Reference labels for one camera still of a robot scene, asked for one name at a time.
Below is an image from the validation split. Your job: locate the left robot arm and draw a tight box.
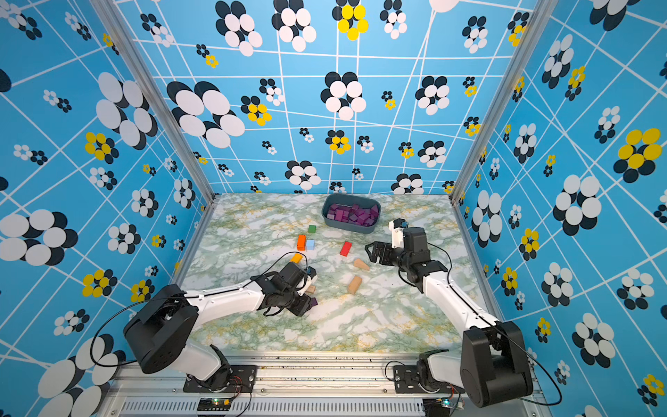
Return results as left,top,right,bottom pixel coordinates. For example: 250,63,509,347
123,262,317,392

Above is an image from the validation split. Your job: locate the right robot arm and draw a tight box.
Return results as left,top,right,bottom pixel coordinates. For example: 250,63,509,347
365,242,533,408

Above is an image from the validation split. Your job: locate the teal storage bin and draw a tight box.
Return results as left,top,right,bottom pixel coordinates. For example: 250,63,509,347
321,194,382,235

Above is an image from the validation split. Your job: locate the natural wood wedge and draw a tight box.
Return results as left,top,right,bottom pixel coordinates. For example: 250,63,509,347
354,258,370,271

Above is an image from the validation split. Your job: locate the red brick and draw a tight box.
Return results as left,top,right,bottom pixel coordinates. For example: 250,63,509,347
340,242,353,257

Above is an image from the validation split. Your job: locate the orange brick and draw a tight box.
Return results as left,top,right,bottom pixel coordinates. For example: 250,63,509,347
297,235,307,251

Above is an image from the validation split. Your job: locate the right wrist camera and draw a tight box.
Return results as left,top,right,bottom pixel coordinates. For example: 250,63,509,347
389,218,430,257

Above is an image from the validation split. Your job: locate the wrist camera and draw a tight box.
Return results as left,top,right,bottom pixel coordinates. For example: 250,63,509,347
304,266,317,285
389,218,430,257

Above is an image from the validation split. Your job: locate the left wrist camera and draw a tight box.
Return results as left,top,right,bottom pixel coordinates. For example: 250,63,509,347
304,266,317,285

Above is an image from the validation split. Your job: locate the aluminium rail frame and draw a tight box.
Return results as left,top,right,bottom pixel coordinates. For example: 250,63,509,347
98,352,551,416

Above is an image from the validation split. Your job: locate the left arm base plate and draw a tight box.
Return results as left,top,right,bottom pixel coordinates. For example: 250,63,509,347
182,365,259,394

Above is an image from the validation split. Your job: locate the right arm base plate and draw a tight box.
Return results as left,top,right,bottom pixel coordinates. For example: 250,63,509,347
390,364,466,395

